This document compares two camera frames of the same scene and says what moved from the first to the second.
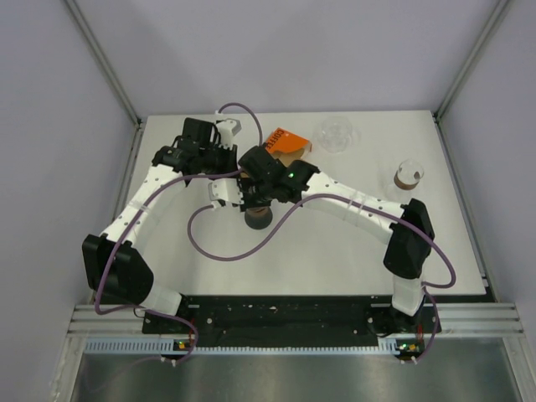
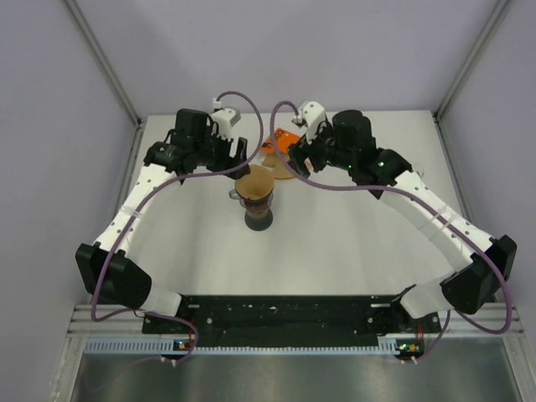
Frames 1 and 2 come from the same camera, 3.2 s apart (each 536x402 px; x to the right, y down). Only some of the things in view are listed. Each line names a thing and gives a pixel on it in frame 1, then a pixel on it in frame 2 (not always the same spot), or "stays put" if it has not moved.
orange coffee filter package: (280, 140) stays put
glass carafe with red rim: (259, 218) stays put
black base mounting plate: (291, 318) stays put
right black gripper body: (255, 194) → (321, 152)
